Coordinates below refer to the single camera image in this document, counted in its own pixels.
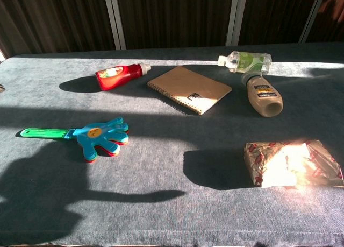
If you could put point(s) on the red ketchup squeeze bottle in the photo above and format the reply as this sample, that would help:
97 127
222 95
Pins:
118 75

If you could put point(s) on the red-print paper-wrapped package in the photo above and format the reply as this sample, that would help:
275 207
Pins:
290 163

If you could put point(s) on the clear green-label water bottle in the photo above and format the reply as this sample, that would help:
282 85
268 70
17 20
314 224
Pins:
246 61

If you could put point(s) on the blue-grey table cloth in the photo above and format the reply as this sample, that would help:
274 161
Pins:
172 155

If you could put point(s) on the beige sauce squeeze bottle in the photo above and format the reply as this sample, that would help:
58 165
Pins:
264 96

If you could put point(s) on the dark folding screen panels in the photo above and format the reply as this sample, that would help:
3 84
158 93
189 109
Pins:
172 15

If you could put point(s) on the brown spiral notebook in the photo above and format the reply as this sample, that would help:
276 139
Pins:
188 89

